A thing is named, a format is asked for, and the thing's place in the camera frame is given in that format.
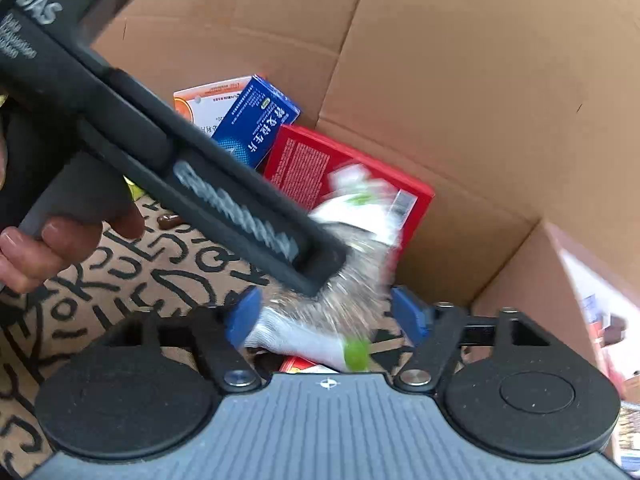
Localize tiger playing card box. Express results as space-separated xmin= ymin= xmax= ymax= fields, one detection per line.
xmin=280 ymin=356 xmax=331 ymax=374

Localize herb sachet bag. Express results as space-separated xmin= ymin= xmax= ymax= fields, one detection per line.
xmin=244 ymin=164 xmax=416 ymax=372

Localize blue medicine box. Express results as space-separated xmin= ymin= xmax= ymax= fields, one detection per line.
xmin=212 ymin=75 xmax=300 ymax=169

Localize brown wooden massage comb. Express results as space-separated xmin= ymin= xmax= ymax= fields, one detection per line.
xmin=156 ymin=214 xmax=184 ymax=230

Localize left hand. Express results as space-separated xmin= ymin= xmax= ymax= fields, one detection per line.
xmin=0 ymin=204 xmax=147 ymax=295

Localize yellow green box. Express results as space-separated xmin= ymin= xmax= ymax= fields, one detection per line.
xmin=125 ymin=178 xmax=145 ymax=202

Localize letter patterned beige mat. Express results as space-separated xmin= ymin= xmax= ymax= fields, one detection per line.
xmin=1 ymin=196 xmax=276 ymax=479

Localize white orange medicine box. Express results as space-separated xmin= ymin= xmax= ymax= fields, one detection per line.
xmin=174 ymin=76 xmax=252 ymax=138

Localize pink cardboard storage box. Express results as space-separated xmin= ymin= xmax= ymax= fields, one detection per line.
xmin=472 ymin=221 xmax=639 ymax=472

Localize large red flat box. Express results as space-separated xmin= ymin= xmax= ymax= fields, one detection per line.
xmin=264 ymin=125 xmax=435 ymax=249

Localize cardboard wall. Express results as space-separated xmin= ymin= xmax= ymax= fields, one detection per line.
xmin=96 ymin=0 xmax=639 ymax=302

